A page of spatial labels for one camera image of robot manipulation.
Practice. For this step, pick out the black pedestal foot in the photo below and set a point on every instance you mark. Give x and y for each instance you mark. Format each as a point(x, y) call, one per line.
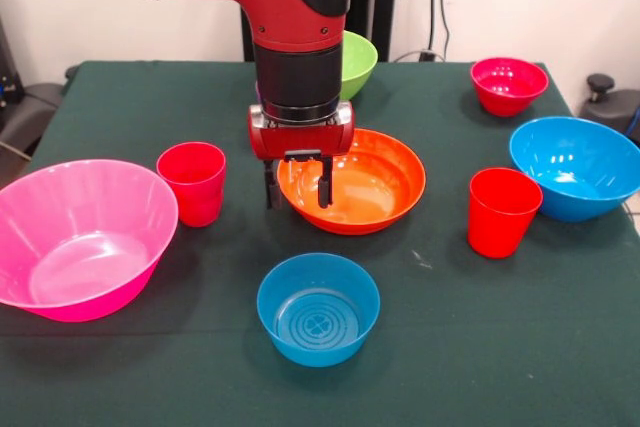
point(30, 112)
point(615, 107)

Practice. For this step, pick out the small red bowl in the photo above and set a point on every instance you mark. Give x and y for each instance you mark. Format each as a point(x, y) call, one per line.
point(507, 92)

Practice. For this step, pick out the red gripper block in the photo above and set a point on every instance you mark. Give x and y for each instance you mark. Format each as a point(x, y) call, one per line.
point(300, 139)

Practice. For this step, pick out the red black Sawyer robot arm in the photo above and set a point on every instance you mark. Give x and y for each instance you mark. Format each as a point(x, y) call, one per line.
point(295, 22)

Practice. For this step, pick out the medium blue bowl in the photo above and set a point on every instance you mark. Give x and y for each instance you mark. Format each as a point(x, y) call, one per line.
point(318, 312)

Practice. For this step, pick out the large blue bowl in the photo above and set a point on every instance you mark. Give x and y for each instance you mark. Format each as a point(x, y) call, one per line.
point(575, 172)

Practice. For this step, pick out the black equipment tower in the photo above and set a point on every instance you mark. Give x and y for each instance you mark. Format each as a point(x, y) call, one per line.
point(7, 72)

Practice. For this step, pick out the orange bowl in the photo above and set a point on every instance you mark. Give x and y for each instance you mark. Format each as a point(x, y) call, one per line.
point(375, 187)

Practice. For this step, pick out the dark green tablecloth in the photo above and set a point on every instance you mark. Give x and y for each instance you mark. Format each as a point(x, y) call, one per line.
point(500, 322)

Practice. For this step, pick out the green bowl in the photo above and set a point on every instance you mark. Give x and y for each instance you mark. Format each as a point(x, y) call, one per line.
point(357, 67)

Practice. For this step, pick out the large pink bowl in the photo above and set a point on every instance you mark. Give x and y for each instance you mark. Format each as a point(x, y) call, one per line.
point(75, 247)

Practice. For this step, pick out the red cup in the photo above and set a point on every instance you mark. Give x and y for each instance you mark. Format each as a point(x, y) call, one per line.
point(192, 192)
point(500, 227)

